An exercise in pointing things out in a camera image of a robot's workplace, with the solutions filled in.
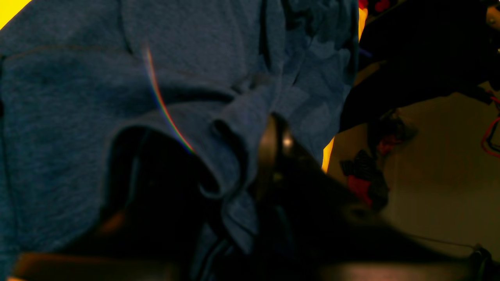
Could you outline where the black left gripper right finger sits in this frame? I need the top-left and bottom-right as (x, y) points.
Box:
(256, 114), (493, 281)

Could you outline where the yellow table cloth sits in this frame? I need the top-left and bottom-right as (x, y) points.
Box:
(1, 0), (358, 174)

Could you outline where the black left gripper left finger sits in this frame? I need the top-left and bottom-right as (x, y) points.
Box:
(12, 127), (219, 281)

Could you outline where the blue T-shirt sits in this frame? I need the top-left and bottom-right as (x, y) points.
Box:
(1, 0), (359, 280)

